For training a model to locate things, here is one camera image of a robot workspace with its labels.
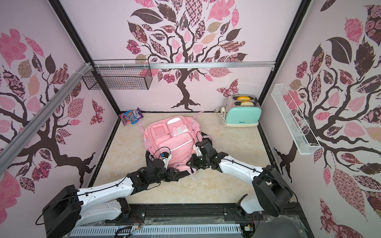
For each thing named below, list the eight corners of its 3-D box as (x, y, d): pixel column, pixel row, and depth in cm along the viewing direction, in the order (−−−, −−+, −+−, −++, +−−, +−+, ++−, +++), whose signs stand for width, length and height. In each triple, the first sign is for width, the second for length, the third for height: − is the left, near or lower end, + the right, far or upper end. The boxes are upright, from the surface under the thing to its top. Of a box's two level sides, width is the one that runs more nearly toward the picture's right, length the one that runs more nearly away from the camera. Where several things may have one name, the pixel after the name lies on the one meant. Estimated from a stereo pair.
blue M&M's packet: (131, 124, 113) (130, 122, 111) (124, 115, 120) (123, 112, 118) (139, 120, 116) (138, 118, 114) (131, 111, 123) (130, 109, 121)
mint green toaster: (225, 128, 112) (230, 110, 97) (222, 113, 123) (226, 94, 108) (256, 128, 112) (265, 110, 97) (250, 112, 123) (258, 94, 108)
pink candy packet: (124, 125, 115) (122, 122, 112) (119, 117, 121) (117, 114, 118) (130, 122, 117) (128, 119, 114) (124, 115, 123) (123, 112, 120)
